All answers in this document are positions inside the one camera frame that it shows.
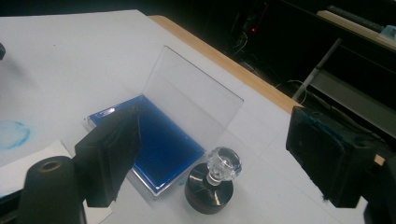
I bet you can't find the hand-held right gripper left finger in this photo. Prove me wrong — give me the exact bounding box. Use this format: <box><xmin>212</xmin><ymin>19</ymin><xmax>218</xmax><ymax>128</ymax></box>
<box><xmin>74</xmin><ymin>105</ymin><xmax>143</xmax><ymax>208</ymax></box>

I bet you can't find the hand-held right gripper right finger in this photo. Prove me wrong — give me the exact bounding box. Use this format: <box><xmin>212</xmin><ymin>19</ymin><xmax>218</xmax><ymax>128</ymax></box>
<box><xmin>285</xmin><ymin>105</ymin><xmax>379</xmax><ymax>209</ymax></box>

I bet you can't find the blue ink pad clear case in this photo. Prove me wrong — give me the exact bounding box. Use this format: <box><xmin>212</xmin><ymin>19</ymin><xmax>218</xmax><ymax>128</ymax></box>
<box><xmin>83</xmin><ymin>46</ymin><xmax>245</xmax><ymax>200</ymax></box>

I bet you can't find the black stamp with clear knob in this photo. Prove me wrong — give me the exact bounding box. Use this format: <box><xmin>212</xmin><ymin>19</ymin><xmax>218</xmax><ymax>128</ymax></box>
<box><xmin>184</xmin><ymin>147</ymin><xmax>243</xmax><ymax>216</ymax></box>

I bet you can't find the white paper sheet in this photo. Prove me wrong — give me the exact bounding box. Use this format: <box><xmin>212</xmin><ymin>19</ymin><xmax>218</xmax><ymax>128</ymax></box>
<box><xmin>0</xmin><ymin>139</ymin><xmax>114</xmax><ymax>224</ymax></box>

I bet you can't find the large white table cover board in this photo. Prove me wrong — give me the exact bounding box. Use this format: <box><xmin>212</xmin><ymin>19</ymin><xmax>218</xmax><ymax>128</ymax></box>
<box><xmin>0</xmin><ymin>8</ymin><xmax>368</xmax><ymax>224</ymax></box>

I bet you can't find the wooden table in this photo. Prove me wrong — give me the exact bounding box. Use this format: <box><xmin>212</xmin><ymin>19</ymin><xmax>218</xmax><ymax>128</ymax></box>
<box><xmin>148</xmin><ymin>14</ymin><xmax>386</xmax><ymax>166</ymax></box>

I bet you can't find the white metal desk frame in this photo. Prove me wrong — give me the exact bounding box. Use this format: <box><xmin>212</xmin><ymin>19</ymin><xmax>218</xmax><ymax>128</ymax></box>
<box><xmin>292</xmin><ymin>8</ymin><xmax>396</xmax><ymax>139</ymax></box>

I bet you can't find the bundle of floor cables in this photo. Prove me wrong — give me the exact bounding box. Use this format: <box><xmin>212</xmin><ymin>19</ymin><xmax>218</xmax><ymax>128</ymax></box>
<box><xmin>230</xmin><ymin>12</ymin><xmax>312</xmax><ymax>97</ymax></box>

